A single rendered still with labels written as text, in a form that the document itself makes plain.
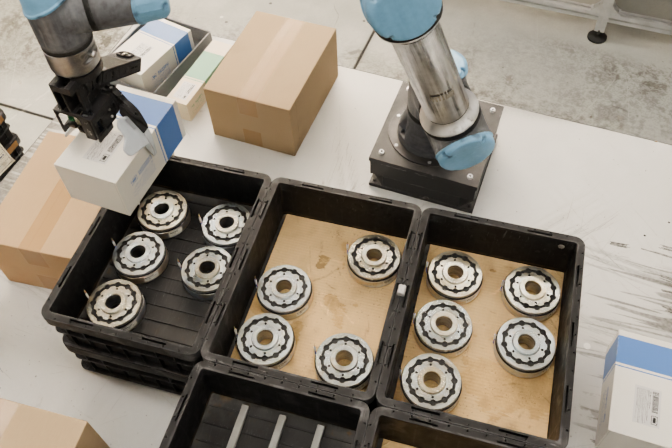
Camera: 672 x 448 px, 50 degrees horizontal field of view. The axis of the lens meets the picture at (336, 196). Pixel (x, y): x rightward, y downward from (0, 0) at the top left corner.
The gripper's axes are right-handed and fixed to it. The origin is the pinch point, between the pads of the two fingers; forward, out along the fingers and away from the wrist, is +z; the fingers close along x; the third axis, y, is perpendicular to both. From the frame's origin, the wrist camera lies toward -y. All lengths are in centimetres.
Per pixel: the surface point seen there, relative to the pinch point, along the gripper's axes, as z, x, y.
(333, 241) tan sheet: 27.8, 34.7, -9.7
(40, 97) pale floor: 111, -125, -84
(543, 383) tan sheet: 28, 80, 5
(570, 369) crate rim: 18, 82, 6
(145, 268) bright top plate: 24.8, 3.6, 10.1
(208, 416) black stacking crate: 27.7, 27.5, 31.0
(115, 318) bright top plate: 24.4, 4.1, 21.5
